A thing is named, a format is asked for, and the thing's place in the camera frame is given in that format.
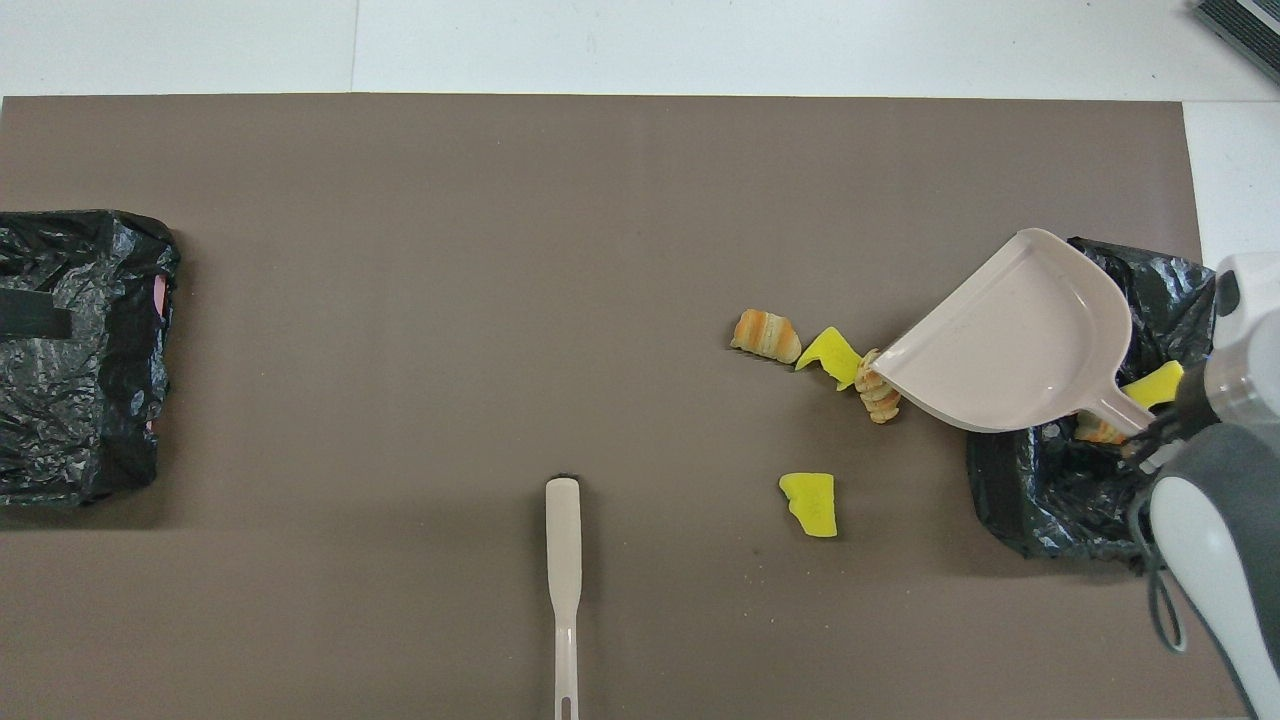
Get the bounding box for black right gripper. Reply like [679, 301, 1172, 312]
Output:
[1160, 372, 1219, 456]

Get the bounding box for yellow sponge piece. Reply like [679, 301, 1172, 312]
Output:
[779, 472, 839, 539]
[1120, 360, 1186, 409]
[795, 326, 863, 392]

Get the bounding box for striped toy croissant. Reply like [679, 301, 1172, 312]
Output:
[730, 309, 803, 365]
[855, 349, 903, 425]
[1075, 410, 1131, 446]

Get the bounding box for beige plastic dustpan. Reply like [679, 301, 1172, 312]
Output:
[870, 228, 1161, 438]

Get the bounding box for beige brush black bristles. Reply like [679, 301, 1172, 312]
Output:
[545, 477, 584, 720]

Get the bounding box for black bagged pink bin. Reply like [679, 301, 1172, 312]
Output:
[0, 209, 182, 508]

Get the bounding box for brown table mat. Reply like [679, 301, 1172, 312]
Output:
[0, 94, 1254, 720]

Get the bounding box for grey ridged device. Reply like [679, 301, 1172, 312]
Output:
[1190, 0, 1280, 86]

